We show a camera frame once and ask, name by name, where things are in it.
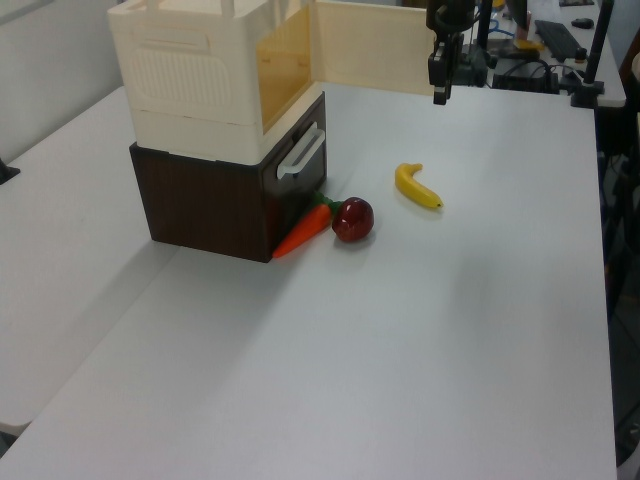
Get yellow toy banana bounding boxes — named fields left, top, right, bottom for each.
left=394, top=162, right=445, bottom=210

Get cream cabinet door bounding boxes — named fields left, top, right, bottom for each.
left=310, top=0, right=436, bottom=97

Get black computer keyboard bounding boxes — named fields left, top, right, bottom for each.
left=533, top=19, right=585, bottom=64

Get orange toy carrot green leaves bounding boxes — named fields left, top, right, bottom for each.
left=272, top=191, right=345, bottom=260

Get brown drawer with white handle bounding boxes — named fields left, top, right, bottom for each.
left=260, top=97, right=330, bottom=206

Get black camera pole with clamp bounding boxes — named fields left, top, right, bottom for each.
left=570, top=0, right=615, bottom=109

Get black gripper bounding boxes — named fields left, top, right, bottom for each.
left=425, top=0, right=475, bottom=107

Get thin black pole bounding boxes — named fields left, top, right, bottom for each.
left=476, top=0, right=495, bottom=54

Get red toy apple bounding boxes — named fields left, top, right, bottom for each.
left=331, top=196, right=375, bottom=244

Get dark brown wooden drawer housing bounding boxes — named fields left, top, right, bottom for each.
left=128, top=91, right=330, bottom=264

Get black electronics box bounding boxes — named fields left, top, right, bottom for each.
left=491, top=58, right=560, bottom=94

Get blue cable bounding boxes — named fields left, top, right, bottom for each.
left=488, top=16, right=517, bottom=40

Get cream plastic microwave box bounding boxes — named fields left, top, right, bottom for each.
left=106, top=0, right=326, bottom=164

